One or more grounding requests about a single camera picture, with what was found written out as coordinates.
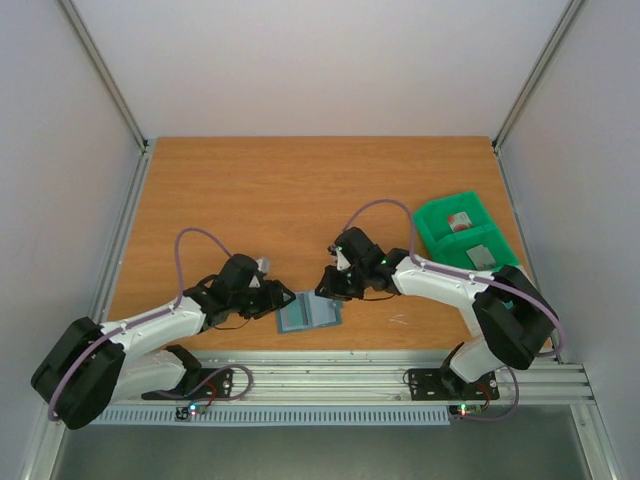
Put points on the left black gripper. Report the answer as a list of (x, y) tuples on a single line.
[(269, 284)]

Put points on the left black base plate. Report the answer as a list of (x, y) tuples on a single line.
[(220, 382)]

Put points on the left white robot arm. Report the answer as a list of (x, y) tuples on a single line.
[(93, 365)]

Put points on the grey slotted cable duct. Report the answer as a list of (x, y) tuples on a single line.
[(269, 416)]

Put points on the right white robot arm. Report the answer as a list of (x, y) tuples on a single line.
[(508, 319)]

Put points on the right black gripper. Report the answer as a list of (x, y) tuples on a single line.
[(341, 283)]

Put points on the circuit board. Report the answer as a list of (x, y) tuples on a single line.
[(467, 410), (192, 411)]

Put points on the blue card holder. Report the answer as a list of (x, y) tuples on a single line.
[(308, 312)]

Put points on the grey card in bin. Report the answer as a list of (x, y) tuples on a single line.
[(481, 258)]

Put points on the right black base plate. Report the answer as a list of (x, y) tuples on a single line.
[(429, 384)]

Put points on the green bin far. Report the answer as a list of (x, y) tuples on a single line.
[(441, 220)]

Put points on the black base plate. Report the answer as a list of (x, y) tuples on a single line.
[(220, 382), (429, 384)]

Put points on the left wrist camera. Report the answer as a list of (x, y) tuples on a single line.
[(263, 266)]

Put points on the right circuit board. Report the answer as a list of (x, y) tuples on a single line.
[(467, 410)]

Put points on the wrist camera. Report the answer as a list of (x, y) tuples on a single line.
[(263, 266), (342, 263)]

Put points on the left circuit board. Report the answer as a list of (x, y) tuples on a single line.
[(192, 411)]

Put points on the red white card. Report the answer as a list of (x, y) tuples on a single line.
[(459, 221)]

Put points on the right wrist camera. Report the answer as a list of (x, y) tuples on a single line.
[(342, 263)]

